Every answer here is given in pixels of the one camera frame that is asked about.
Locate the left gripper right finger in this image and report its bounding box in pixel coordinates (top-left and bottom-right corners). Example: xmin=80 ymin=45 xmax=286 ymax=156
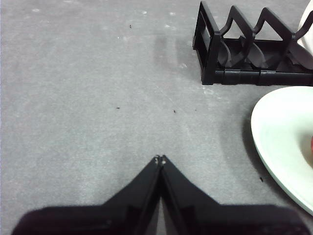
xmin=161 ymin=154 xmax=312 ymax=235

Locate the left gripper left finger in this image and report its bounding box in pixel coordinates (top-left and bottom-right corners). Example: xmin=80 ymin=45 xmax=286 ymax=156
xmin=11 ymin=155 xmax=162 ymax=235

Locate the green plate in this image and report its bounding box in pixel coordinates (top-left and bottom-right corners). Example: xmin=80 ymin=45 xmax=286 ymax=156
xmin=250 ymin=86 xmax=313 ymax=216

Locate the black plate rack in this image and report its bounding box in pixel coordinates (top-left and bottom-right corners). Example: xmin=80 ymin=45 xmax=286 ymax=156
xmin=192 ymin=0 xmax=313 ymax=86

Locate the cream plate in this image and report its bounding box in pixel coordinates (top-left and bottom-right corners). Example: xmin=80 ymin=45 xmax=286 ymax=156
xmin=297 ymin=2 xmax=313 ymax=56

